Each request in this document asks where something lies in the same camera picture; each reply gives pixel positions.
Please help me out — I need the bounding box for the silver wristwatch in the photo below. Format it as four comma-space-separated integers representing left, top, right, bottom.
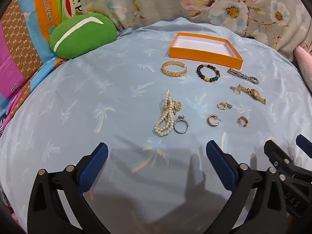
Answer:
227, 68, 260, 84

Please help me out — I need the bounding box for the black bead bracelet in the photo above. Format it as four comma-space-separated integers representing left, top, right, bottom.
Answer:
196, 64, 220, 83

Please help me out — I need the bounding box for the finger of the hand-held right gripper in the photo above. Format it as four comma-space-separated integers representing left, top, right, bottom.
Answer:
264, 139, 296, 176
296, 135, 312, 158

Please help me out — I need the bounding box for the grey floral blanket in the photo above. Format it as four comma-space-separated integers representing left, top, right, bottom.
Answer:
80, 0, 312, 61

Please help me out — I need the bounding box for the pink pillow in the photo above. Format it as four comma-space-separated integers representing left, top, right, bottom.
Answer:
294, 45, 312, 90

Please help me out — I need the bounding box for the green round cushion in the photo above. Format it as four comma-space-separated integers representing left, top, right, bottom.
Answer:
49, 13, 117, 59

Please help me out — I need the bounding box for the colourful cartoon printed blanket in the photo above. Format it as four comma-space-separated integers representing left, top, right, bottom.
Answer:
0, 0, 86, 137

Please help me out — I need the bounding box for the orange cardboard box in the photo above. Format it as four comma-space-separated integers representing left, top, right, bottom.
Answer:
169, 32, 244, 71

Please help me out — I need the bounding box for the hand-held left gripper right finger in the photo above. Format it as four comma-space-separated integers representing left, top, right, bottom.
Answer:
206, 140, 288, 234

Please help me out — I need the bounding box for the light blue palm-print cloth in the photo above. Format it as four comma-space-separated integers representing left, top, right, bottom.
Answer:
0, 17, 312, 234

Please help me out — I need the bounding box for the gold wristwatch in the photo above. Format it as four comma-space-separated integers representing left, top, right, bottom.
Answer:
230, 84, 267, 104

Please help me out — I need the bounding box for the pearl bracelet with gold charm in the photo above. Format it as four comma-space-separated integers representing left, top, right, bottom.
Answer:
153, 91, 183, 138

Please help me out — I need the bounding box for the gold woven bangle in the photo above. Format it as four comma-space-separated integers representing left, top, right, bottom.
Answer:
161, 61, 188, 78

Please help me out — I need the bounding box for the silver gemstone ring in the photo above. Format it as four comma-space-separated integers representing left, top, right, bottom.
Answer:
173, 115, 190, 134

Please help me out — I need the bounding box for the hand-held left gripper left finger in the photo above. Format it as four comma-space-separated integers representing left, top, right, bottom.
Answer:
28, 142, 109, 234

